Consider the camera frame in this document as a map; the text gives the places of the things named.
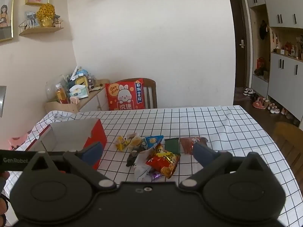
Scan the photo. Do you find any gold ornament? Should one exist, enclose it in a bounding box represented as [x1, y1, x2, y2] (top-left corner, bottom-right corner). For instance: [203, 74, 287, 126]
[36, 3, 56, 27]

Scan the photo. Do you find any person's left hand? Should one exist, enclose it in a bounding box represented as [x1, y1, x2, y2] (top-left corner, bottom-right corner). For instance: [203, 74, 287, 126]
[0, 170, 11, 220]

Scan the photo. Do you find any pink spotted cloth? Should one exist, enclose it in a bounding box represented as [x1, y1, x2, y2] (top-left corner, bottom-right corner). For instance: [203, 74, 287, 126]
[8, 134, 30, 150]

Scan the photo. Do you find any large framed wall poster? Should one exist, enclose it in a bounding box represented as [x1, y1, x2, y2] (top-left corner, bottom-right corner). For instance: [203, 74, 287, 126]
[0, 0, 17, 43]

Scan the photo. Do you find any group of shelf ornaments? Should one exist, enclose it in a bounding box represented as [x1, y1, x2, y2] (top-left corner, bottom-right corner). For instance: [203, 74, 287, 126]
[272, 32, 303, 59]

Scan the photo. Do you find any dark narrow snack packet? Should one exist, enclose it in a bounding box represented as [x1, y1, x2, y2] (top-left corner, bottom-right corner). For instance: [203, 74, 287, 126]
[126, 144, 145, 167]

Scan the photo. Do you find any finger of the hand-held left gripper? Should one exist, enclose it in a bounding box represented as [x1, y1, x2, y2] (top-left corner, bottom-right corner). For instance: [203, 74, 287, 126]
[47, 151, 66, 162]

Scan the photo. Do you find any clear pastry packet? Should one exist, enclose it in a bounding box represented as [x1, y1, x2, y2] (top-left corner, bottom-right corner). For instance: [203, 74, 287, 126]
[127, 133, 142, 148]

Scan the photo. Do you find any red cardboard box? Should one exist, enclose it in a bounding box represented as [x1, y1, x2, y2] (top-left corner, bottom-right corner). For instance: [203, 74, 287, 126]
[24, 118, 107, 171]

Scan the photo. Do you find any blue snack packet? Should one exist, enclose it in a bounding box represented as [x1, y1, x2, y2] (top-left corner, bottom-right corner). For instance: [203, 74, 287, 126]
[143, 135, 164, 150]

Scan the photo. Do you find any wooden side cabinet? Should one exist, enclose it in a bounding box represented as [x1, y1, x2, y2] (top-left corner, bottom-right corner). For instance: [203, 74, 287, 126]
[45, 79, 110, 114]

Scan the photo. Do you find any clear plastic container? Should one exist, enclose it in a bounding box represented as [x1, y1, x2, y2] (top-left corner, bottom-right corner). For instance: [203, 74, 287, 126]
[85, 74, 96, 88]

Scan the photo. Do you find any wooden wall shelf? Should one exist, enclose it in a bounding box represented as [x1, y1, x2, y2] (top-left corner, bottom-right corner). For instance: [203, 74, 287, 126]
[18, 19, 64, 37]

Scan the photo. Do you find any red yellow chip bag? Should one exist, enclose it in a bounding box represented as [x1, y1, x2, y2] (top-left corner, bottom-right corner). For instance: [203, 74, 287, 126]
[145, 144, 181, 179]

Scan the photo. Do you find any white snack packet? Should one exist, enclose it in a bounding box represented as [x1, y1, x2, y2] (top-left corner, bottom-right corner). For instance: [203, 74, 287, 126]
[134, 150, 154, 181]

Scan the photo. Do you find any tall grey cabinet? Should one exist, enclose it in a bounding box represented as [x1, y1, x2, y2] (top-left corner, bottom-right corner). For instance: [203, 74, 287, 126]
[245, 0, 303, 129]

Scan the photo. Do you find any red rabbit cushion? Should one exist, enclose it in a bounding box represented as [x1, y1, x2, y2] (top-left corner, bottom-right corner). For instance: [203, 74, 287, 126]
[105, 78, 145, 111]

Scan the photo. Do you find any checked tablecloth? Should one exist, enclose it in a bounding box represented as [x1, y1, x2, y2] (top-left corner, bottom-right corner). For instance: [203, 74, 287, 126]
[3, 105, 300, 218]

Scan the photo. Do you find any black hanging hat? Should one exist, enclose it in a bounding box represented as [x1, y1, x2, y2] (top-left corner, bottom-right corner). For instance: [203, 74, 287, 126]
[259, 20, 269, 39]

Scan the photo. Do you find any orange drink bottle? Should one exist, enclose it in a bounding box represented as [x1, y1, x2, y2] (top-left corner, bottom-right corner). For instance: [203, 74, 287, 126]
[55, 83, 69, 104]

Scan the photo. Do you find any slatted wooden chair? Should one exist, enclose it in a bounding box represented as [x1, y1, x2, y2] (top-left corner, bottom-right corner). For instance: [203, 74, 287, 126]
[115, 78, 158, 110]

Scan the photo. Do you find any brown snack packet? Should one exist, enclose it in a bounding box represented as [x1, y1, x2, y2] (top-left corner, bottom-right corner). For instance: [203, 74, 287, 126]
[180, 136, 208, 155]

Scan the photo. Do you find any standing photo card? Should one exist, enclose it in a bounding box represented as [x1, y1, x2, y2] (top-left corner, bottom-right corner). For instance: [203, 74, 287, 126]
[25, 11, 39, 26]

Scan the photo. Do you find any dark door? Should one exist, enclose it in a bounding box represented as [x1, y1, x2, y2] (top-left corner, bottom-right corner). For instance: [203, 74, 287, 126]
[229, 0, 248, 93]

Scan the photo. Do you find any tissue pack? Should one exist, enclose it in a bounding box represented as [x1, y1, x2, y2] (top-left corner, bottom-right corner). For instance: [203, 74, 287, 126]
[69, 84, 90, 99]

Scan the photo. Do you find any yellow snack packet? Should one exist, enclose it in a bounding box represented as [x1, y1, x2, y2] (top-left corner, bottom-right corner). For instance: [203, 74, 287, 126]
[115, 136, 129, 151]

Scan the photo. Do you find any green snack packet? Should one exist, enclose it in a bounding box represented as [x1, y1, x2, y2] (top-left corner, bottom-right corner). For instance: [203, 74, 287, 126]
[164, 138, 181, 155]

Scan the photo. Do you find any clear glass jar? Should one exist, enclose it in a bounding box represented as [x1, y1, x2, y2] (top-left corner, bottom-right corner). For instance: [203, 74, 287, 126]
[45, 74, 68, 103]

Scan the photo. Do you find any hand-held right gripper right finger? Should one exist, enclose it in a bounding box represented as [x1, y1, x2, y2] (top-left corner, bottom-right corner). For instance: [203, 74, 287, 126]
[179, 143, 276, 190]

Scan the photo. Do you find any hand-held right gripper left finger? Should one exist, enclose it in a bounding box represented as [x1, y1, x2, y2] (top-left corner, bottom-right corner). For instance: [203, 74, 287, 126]
[22, 141, 117, 191]

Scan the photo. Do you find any white tube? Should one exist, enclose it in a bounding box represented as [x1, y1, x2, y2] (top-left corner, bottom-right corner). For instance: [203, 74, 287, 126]
[70, 66, 80, 81]

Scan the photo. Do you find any yellow green box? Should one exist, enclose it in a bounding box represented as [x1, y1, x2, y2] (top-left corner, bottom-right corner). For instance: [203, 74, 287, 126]
[75, 74, 90, 87]

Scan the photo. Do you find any row of shoes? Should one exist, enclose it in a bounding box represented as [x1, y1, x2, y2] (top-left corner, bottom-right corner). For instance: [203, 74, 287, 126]
[243, 87, 300, 126]

